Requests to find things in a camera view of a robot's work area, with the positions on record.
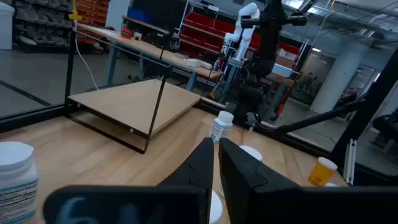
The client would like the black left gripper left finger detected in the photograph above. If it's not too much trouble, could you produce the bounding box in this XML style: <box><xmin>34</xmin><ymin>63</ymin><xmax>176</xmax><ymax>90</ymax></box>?
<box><xmin>43</xmin><ymin>138</ymin><xmax>215</xmax><ymax>224</ymax></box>

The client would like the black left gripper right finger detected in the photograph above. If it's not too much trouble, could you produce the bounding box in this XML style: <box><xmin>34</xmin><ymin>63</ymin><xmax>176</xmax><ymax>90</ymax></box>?
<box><xmin>218</xmin><ymin>138</ymin><xmax>398</xmax><ymax>224</ymax></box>

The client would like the white bottle dark green label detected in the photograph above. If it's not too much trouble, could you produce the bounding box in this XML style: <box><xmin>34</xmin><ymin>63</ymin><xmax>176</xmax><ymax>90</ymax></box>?
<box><xmin>208</xmin><ymin>110</ymin><xmax>234</xmax><ymax>144</ymax></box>

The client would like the orange pill vial white cap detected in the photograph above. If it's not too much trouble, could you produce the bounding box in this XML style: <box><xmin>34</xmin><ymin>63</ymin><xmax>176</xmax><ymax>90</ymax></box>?
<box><xmin>307</xmin><ymin>156</ymin><xmax>338</xmax><ymax>187</ymax></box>

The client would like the white bottle blue label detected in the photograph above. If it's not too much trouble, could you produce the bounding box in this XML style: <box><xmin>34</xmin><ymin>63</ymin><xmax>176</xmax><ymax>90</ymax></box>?
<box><xmin>0</xmin><ymin>141</ymin><xmax>40</xmax><ymax>224</ymax></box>

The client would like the white benchtop device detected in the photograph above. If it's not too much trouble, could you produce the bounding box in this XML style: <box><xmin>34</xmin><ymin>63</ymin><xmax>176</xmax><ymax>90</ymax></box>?
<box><xmin>185</xmin><ymin>57</ymin><xmax>213</xmax><ymax>70</ymax></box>

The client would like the long wooden workbench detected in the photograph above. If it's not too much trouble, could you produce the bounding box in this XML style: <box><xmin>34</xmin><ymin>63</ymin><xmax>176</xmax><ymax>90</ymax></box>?
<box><xmin>77</xmin><ymin>23</ymin><xmax>224</xmax><ymax>91</ymax></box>

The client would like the person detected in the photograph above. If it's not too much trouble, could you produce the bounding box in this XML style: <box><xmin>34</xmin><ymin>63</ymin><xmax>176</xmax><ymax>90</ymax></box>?
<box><xmin>337</xmin><ymin>87</ymin><xmax>358</xmax><ymax>108</ymax></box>

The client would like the white pillar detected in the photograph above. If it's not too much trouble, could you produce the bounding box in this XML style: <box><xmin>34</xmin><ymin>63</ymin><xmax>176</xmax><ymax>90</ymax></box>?
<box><xmin>310</xmin><ymin>40</ymin><xmax>371</xmax><ymax>114</ymax></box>

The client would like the black benchtop device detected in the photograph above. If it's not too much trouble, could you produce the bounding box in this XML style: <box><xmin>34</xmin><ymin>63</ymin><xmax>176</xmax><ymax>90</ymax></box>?
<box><xmin>155</xmin><ymin>32</ymin><xmax>181</xmax><ymax>50</ymax></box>

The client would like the red bin rack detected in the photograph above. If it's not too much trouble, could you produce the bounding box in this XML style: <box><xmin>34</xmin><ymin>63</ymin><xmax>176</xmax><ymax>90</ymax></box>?
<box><xmin>178</xmin><ymin>11</ymin><xmax>301</xmax><ymax>63</ymax></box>

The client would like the red round item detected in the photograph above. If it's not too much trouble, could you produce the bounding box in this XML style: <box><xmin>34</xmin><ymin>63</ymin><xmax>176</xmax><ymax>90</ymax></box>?
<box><xmin>120</xmin><ymin>27</ymin><xmax>134</xmax><ymax>40</ymax></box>

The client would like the blue crate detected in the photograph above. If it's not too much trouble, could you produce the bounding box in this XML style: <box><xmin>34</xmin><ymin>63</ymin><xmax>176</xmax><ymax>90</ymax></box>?
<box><xmin>126</xmin><ymin>6</ymin><xmax>155</xmax><ymax>25</ymax></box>

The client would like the orange bin rack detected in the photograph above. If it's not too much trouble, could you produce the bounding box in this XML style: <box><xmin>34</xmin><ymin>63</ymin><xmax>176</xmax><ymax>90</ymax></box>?
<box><xmin>74</xmin><ymin>0</ymin><xmax>109</xmax><ymax>44</ymax></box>

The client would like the yellow power plug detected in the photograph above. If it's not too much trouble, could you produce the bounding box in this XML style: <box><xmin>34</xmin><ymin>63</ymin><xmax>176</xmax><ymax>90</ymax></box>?
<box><xmin>68</xmin><ymin>8</ymin><xmax>82</xmax><ymax>22</ymax></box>

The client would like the grey bin shelving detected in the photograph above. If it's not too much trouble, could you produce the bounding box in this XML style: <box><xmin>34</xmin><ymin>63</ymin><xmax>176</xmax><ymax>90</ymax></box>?
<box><xmin>12</xmin><ymin>0</ymin><xmax>77</xmax><ymax>52</ymax></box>

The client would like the white waste container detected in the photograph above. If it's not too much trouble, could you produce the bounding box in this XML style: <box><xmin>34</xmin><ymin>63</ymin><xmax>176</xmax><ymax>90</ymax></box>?
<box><xmin>0</xmin><ymin>2</ymin><xmax>16</xmax><ymax>50</ymax></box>

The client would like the wooden shelf black metal frame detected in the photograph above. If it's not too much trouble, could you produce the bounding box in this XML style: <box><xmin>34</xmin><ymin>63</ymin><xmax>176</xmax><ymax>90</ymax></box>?
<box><xmin>63</xmin><ymin>27</ymin><xmax>203</xmax><ymax>155</ymax></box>

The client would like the white metal bracket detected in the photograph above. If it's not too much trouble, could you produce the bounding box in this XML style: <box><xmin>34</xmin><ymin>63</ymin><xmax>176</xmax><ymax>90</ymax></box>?
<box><xmin>343</xmin><ymin>138</ymin><xmax>357</xmax><ymax>186</ymax></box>

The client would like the white power cable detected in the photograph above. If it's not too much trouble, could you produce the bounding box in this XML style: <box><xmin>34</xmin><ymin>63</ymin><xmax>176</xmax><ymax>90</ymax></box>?
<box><xmin>73</xmin><ymin>20</ymin><xmax>100</xmax><ymax>91</ymax></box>

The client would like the black aluminium table frame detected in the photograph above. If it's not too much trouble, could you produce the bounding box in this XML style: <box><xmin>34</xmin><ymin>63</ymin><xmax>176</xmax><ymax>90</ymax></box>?
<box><xmin>0</xmin><ymin>46</ymin><xmax>398</xmax><ymax>187</ymax></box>

